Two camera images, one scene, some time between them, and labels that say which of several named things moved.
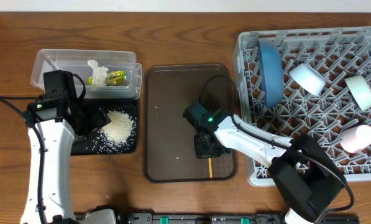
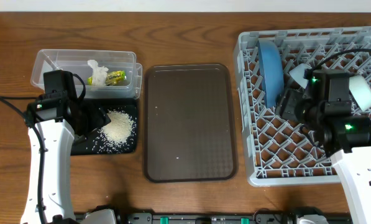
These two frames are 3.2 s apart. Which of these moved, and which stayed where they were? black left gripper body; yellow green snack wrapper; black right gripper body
Moved: black right gripper body
Stayed: yellow green snack wrapper; black left gripper body
